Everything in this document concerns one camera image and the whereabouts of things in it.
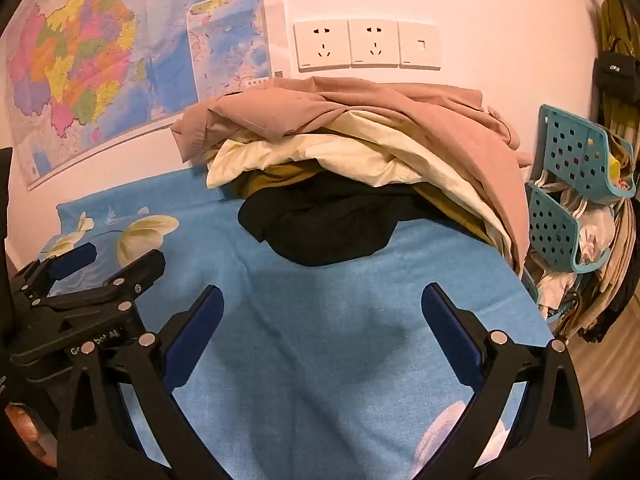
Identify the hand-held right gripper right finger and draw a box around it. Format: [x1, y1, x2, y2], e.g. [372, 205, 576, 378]
[421, 282, 593, 480]

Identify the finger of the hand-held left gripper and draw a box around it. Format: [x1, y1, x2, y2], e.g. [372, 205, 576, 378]
[35, 249, 167, 314]
[10, 242, 99, 307]

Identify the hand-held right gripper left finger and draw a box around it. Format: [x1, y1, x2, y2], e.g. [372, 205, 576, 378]
[57, 284, 236, 480]

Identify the pink shirt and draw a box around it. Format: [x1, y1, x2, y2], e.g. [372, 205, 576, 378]
[170, 76, 534, 277]

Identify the person's left hand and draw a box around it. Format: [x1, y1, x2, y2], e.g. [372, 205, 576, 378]
[5, 404, 59, 467]

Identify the blue floral bed sheet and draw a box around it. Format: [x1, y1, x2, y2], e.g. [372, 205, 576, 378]
[40, 169, 557, 480]

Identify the mustard garment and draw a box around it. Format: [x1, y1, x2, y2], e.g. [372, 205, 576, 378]
[234, 164, 497, 247]

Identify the black garment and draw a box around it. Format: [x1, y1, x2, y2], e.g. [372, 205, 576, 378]
[237, 172, 451, 267]

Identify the teal plastic basket rack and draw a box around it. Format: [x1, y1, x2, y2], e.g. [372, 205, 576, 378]
[530, 175, 640, 345]

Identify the cream shirt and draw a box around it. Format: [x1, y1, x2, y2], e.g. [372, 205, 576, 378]
[206, 110, 516, 267]

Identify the black hanging bag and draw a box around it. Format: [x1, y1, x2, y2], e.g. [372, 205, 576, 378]
[592, 50, 639, 109]

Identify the olive hanging garment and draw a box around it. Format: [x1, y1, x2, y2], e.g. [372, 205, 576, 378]
[597, 0, 640, 126]

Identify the colourful wall map poster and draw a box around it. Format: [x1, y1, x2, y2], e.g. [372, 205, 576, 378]
[0, 0, 274, 192]

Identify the white wall plate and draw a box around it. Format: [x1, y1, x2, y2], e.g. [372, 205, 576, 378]
[398, 21, 444, 70]

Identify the white wall socket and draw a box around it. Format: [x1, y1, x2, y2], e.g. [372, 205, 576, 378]
[348, 18, 400, 69]
[293, 19, 350, 72]

